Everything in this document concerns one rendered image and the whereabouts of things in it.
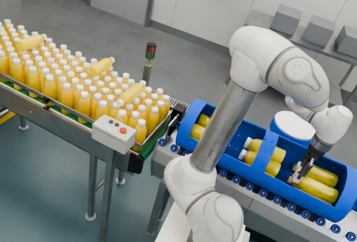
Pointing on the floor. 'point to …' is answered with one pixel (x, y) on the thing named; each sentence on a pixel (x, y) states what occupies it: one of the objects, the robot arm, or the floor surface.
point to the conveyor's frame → (82, 139)
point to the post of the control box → (107, 192)
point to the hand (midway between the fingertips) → (298, 174)
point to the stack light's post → (146, 74)
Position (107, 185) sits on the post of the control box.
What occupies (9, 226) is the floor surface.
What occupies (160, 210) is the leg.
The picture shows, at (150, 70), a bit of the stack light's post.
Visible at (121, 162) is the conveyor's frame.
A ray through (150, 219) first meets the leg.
